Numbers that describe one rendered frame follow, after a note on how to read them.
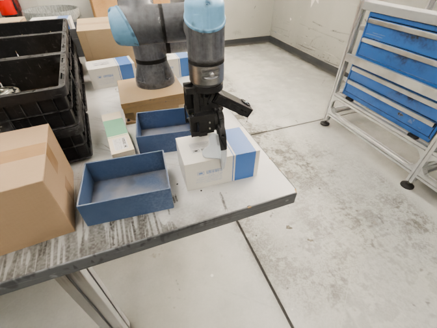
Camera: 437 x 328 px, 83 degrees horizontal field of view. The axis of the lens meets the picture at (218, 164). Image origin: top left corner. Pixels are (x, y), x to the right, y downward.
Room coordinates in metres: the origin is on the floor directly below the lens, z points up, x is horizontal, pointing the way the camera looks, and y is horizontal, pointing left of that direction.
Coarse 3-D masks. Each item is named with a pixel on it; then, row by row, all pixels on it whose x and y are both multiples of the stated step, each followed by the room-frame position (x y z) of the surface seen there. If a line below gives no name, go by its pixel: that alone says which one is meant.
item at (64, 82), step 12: (0, 60) 0.77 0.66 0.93; (12, 60) 0.77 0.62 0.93; (24, 60) 0.79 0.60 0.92; (60, 60) 0.77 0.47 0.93; (60, 72) 0.67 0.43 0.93; (60, 84) 0.59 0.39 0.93; (0, 96) 0.52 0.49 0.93; (12, 96) 0.53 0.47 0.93; (24, 96) 0.54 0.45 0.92; (36, 96) 0.55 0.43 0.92; (48, 96) 0.56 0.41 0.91; (60, 96) 0.57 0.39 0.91
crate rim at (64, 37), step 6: (12, 36) 1.04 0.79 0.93; (18, 36) 1.04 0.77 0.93; (24, 36) 1.04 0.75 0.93; (30, 36) 1.05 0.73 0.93; (36, 36) 1.06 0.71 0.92; (66, 36) 1.06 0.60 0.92; (66, 42) 0.98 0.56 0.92; (66, 48) 0.91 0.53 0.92; (42, 54) 0.83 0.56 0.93; (66, 54) 0.86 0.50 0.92
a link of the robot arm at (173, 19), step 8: (168, 8) 0.59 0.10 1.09; (176, 8) 0.59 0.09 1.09; (168, 16) 0.58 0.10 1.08; (176, 16) 0.58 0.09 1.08; (168, 24) 0.58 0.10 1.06; (176, 24) 0.58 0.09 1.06; (168, 32) 0.58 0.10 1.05; (176, 32) 0.58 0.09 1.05; (168, 40) 0.59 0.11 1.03; (176, 40) 0.59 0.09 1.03; (184, 40) 0.60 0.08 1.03
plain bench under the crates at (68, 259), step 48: (96, 96) 1.01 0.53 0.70; (96, 144) 0.65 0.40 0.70; (192, 192) 0.44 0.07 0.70; (240, 192) 0.44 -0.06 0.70; (288, 192) 0.44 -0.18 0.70; (48, 240) 0.30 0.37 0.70; (96, 240) 0.30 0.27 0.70; (144, 240) 0.30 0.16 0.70; (0, 288) 0.21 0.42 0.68; (96, 288) 0.30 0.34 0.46
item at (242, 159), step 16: (240, 128) 0.61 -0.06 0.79; (176, 144) 0.55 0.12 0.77; (192, 144) 0.53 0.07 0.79; (208, 144) 0.53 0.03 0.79; (240, 144) 0.53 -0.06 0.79; (192, 160) 0.47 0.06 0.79; (208, 160) 0.47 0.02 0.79; (240, 160) 0.49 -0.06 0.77; (256, 160) 0.51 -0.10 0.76; (192, 176) 0.45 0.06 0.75; (208, 176) 0.47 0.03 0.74; (224, 176) 0.48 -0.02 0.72; (240, 176) 0.49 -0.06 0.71
